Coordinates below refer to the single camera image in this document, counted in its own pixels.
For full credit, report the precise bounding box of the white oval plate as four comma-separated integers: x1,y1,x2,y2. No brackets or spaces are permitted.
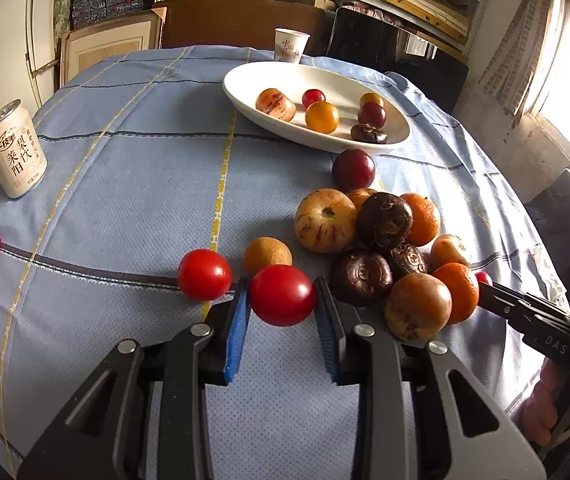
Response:
222,61,411,154

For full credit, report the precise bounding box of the brown wooden board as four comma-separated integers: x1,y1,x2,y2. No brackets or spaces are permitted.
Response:
152,0,338,58

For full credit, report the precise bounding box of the white paper cup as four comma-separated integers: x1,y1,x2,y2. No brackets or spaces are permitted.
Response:
273,28,311,65

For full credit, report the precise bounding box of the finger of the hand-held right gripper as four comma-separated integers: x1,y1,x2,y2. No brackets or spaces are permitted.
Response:
475,281,570,358

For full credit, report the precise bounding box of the reddish striped pepino melon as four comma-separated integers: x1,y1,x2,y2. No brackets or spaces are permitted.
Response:
255,88,297,123

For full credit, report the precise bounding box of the pale striped pepino melon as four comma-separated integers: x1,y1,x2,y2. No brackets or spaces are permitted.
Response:
294,188,358,254

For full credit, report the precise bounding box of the dark red plum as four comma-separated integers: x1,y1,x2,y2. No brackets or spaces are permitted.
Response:
331,148,377,192
357,102,387,129

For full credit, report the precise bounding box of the black glossy screen panel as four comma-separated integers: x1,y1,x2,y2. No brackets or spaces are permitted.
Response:
326,7,470,116

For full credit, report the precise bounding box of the white leaning board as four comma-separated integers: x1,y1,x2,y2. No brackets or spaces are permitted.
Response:
25,0,61,76

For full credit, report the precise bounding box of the blue striped tablecloth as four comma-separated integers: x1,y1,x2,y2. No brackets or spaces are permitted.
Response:
0,45,570,480

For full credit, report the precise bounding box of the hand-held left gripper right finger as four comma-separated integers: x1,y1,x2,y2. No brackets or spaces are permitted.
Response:
313,276,548,480

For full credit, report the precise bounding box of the tan round sapodilla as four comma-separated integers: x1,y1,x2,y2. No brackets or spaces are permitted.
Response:
346,188,378,211

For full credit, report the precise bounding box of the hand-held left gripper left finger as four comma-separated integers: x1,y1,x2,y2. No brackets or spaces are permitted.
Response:
18,275,251,480

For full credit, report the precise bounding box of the tan passion fruit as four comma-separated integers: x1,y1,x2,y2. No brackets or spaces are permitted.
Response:
384,272,452,343

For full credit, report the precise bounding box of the dark brown water chestnut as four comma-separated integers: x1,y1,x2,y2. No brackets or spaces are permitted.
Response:
350,124,388,145
387,243,428,277
356,192,414,251
329,248,394,308

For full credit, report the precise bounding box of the wooden picture frame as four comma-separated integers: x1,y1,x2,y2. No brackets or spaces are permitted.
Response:
59,7,167,88

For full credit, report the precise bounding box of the small tan longan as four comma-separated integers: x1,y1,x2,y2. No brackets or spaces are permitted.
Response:
242,236,293,277

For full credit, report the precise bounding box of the brick pattern curtain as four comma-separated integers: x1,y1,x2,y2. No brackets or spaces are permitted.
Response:
477,0,566,116

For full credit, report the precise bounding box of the black bag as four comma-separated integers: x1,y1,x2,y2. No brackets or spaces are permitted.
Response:
525,169,570,296

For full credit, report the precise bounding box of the cream beverage can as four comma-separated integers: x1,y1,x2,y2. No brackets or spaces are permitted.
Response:
0,99,48,199

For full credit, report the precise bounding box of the person's right hand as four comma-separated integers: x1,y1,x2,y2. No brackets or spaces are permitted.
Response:
519,360,570,447

